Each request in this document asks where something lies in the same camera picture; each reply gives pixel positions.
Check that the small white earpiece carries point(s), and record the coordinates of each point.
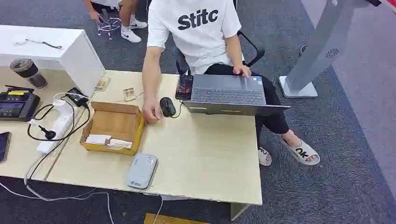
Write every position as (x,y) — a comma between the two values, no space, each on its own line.
(19,40)

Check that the dark smartphone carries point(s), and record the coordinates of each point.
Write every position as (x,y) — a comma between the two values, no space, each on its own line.
(3,146)

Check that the black desktop terminal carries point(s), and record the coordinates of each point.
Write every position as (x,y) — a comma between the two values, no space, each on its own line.
(17,105)

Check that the person's left hand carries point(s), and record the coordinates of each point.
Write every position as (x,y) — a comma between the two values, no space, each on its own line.
(242,70)

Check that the person's right hand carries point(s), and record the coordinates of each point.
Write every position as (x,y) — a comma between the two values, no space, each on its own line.
(151,110)

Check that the black power adapter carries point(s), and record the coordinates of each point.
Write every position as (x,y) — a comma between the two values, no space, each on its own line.
(76,96)

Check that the black office chair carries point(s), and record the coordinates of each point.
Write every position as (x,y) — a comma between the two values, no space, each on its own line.
(257,51)

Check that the metal stool base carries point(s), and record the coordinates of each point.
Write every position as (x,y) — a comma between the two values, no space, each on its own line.
(109,25)

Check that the white sandal with black print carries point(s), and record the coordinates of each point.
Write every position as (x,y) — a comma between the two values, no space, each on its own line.
(264,156)
(301,152)

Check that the person in white shirt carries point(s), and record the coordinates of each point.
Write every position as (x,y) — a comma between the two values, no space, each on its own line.
(198,40)

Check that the small beige card holder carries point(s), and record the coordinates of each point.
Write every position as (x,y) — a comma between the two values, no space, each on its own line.
(102,84)
(129,94)

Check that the dark coffee cup with lid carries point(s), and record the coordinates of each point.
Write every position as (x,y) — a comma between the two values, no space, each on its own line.
(29,73)

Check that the grey card reader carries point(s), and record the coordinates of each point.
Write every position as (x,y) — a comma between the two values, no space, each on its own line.
(142,171)

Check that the white power strip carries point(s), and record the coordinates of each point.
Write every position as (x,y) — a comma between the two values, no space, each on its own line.
(59,126)

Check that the grey floor stand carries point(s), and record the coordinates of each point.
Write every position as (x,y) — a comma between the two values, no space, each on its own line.
(318,46)

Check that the white card stack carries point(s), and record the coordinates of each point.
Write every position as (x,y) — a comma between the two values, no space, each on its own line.
(120,143)
(97,139)

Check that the white cabinet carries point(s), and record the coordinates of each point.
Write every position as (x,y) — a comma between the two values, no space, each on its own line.
(81,61)

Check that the black computer mouse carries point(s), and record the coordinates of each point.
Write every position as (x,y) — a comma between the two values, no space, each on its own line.
(167,106)

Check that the yellow-brown board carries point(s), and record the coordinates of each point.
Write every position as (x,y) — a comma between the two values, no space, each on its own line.
(167,219)

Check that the person with white sneakers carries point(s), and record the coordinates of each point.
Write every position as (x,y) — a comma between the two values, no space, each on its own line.
(127,12)

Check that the black smartphone with lit screen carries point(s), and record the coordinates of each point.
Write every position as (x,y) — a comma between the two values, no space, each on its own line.
(184,87)

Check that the grey laptop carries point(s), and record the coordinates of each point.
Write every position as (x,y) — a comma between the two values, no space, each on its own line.
(229,91)

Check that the wooden card box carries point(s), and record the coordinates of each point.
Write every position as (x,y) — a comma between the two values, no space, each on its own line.
(119,122)

